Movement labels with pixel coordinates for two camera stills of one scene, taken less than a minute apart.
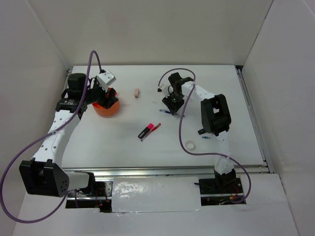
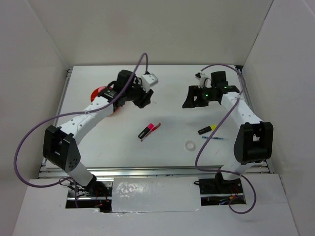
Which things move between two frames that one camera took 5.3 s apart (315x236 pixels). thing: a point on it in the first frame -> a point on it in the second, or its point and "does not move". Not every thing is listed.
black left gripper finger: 110,98 -> 145,100
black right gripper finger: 173,103 -> 194,91
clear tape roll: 190,145 does not move
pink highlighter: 149,127 does not move
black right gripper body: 173,94 -> 208,95
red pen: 152,130 does not move
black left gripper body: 97,94 -> 136,93
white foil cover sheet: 156,194 does not move
